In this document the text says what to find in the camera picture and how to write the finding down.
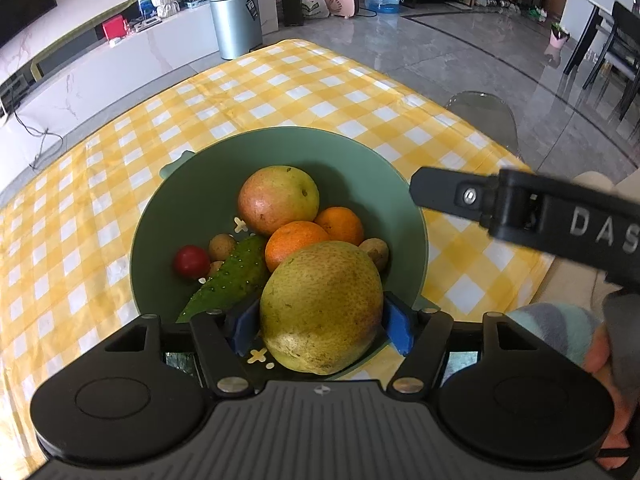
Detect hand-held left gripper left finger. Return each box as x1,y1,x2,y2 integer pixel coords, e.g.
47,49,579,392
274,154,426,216
87,304,262,398

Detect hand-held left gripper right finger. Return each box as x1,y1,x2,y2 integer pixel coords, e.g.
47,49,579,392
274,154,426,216
383,292,551,398

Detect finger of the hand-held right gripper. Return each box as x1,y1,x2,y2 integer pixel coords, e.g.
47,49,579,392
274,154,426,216
409,166,502,226

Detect green cucumber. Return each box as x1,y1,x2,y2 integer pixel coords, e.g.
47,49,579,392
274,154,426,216
176,236,271,323

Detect yellow-green pear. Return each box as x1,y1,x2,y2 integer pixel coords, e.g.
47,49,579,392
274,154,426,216
259,240,385,375

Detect red cherry tomato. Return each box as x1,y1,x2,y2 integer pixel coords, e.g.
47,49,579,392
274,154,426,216
173,245,211,279

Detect orange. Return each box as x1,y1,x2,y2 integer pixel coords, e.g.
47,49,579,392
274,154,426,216
264,220,331,273
314,206,365,247

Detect red-green apple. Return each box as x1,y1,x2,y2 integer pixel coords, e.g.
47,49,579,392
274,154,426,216
237,166,320,237

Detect green colander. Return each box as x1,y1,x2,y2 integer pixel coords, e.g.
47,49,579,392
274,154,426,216
129,127,429,376

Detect person's right hand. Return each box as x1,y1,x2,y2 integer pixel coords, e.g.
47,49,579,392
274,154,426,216
582,327,632,461

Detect transparent chair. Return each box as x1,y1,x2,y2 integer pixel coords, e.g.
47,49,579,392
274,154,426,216
445,91,518,153

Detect teal striped blanket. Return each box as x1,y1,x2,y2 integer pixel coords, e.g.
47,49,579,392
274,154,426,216
505,302,608,368

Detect yellow checkered tablecloth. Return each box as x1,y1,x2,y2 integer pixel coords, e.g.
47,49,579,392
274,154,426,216
0,39,556,461

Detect black dining chair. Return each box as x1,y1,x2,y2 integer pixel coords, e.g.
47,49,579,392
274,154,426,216
585,1,640,121

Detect pink flower pot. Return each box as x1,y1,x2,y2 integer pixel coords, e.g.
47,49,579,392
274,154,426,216
547,22,571,51

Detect dining table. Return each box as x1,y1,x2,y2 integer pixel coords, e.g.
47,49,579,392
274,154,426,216
564,0,618,76

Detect pink heater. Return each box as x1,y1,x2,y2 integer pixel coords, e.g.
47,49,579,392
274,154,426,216
325,0,363,18

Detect silver trash can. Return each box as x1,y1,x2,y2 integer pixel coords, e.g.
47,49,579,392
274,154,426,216
208,0,263,61

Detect white marble television console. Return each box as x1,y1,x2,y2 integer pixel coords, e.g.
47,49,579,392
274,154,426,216
0,0,278,161

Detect red box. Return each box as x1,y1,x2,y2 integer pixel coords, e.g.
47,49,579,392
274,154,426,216
102,16,130,41

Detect black television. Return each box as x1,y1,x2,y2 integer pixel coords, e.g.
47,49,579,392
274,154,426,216
0,0,57,48

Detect black cable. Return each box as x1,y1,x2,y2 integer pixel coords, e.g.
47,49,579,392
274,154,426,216
12,107,63,171

